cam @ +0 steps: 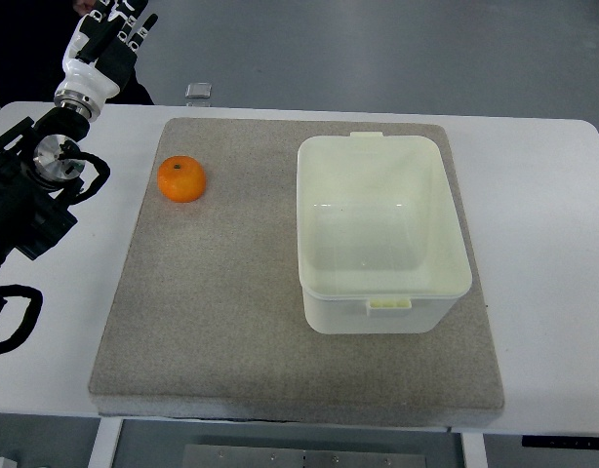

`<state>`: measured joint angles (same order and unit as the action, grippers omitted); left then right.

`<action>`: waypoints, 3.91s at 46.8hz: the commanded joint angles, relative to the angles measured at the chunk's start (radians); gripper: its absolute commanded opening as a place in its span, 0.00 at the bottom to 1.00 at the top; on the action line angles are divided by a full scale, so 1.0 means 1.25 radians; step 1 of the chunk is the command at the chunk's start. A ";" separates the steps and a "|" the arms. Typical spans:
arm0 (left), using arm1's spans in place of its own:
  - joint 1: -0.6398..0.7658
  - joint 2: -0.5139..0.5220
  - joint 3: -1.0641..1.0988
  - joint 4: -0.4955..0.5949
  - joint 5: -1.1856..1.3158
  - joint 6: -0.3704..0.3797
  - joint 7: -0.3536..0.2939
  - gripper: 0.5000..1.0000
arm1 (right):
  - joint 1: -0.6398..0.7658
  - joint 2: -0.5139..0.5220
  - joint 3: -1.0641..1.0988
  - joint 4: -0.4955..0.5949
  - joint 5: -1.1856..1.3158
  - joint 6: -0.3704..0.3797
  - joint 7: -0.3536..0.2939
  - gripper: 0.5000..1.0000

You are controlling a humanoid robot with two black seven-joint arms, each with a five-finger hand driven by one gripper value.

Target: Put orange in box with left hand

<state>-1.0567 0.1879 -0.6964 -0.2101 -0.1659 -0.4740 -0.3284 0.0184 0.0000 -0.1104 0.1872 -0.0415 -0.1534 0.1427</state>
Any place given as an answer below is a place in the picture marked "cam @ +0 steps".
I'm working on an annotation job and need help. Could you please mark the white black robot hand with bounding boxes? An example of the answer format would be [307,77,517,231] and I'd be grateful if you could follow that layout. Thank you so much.
[54,1,158,122]

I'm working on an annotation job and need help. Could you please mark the orange fruit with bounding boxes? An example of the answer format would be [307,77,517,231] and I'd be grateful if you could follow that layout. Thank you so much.
[156,155,207,203]

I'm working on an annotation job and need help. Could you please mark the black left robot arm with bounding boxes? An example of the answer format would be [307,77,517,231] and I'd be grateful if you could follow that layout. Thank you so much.
[0,107,110,268]

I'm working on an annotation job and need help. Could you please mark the white plastic box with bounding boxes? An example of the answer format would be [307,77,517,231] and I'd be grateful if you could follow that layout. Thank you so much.
[297,132,473,334]

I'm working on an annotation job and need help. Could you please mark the small clear plastic piece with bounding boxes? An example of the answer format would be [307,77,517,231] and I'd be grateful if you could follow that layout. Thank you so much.
[184,82,213,99]

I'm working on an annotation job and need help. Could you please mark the grey foam mat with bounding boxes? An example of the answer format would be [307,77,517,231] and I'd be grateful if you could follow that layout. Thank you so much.
[89,118,504,427]

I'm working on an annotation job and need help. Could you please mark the white table leg left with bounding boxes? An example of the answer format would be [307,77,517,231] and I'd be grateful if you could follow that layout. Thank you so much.
[88,417,123,468]

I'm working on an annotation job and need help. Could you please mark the white table leg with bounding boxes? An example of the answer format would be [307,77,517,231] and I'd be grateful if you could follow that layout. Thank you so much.
[461,433,489,468]
[88,417,123,468]

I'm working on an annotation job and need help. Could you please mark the small white floor object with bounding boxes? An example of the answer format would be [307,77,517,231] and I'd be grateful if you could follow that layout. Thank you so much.
[0,456,18,468]

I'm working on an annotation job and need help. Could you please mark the white table leg right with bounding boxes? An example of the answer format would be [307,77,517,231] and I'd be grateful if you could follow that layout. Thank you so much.
[461,433,489,468]

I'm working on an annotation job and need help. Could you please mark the black table control panel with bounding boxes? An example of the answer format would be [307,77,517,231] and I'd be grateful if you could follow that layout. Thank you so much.
[521,435,599,450]

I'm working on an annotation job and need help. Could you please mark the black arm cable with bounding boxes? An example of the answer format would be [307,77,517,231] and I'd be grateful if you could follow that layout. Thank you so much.
[0,285,44,358]

